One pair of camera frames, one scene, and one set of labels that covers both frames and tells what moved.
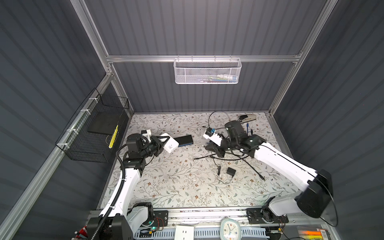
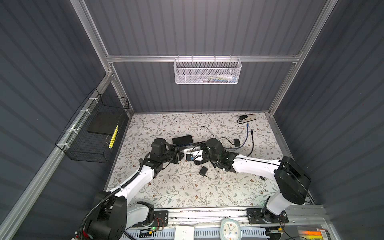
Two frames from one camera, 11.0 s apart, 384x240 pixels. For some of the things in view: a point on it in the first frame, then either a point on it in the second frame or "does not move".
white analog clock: [230, 229] does not move
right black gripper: [216, 148] to [202, 144]
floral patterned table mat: [192, 177] does not move
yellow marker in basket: [113, 137] does not move
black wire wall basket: [93, 135] does not move
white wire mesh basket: [207, 70] does not move
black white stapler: [244, 118] does not move
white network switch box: [172, 144] to [189, 150]
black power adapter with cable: [230, 171] to [203, 172]
